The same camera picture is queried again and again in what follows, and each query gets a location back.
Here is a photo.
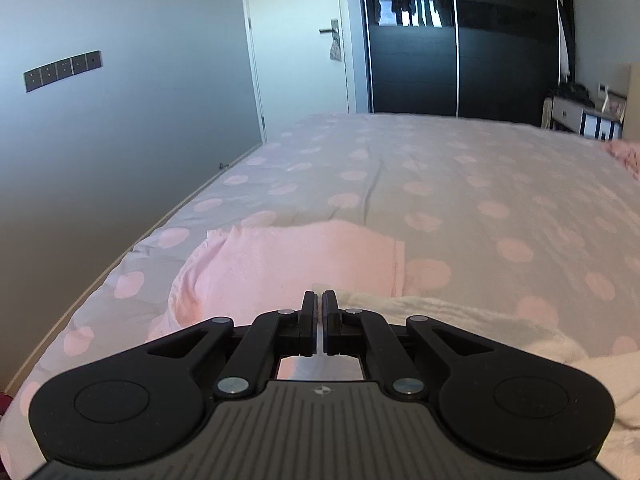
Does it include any white room door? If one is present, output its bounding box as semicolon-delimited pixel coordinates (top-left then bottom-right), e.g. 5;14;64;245
245;0;348;141

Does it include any white bedside cabinet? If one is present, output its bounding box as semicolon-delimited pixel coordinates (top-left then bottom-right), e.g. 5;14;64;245
541;91;623;141

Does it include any grey pink-dotted bedspread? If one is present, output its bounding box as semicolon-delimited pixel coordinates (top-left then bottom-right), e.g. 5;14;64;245
1;115;639;479

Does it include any black sliding wardrobe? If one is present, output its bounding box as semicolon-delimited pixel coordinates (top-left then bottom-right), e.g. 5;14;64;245
362;0;561;126

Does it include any pink garment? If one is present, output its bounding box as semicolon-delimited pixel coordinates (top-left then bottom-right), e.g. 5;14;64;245
148;220;406;340

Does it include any black wall switch panel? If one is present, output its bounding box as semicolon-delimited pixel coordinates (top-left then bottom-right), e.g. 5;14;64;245
23;50;103;92

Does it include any beige padded headboard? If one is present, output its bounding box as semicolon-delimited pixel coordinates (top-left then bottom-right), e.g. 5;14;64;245
623;63;640;142

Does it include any red cloth at edge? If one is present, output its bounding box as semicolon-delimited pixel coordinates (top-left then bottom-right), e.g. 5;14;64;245
0;392;13;417

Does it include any framed photo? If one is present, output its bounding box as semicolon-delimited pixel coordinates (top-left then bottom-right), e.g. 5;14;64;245
601;90;627;122

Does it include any cream white muslin garment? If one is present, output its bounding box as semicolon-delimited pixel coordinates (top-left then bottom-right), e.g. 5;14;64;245
336;289;639;434

